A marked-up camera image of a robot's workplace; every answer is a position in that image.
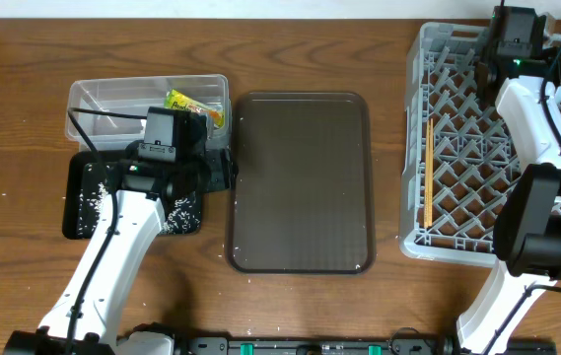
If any yellow snack wrapper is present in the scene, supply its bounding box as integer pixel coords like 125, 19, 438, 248
164, 89, 225, 128

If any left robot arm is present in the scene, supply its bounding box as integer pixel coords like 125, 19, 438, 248
3, 106, 213, 354

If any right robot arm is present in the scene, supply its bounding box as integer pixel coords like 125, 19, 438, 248
443, 4, 561, 354

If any grey dishwasher rack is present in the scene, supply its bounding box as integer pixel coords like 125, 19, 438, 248
399, 22, 561, 267

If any brown serving tray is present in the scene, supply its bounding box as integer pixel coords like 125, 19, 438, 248
226, 92, 376, 275

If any clear plastic bin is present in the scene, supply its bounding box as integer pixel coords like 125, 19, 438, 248
67, 74, 232, 151

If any black bin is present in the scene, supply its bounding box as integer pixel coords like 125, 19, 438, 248
62, 151, 203, 240

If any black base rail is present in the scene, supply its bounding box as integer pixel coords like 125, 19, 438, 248
116, 324, 557, 355

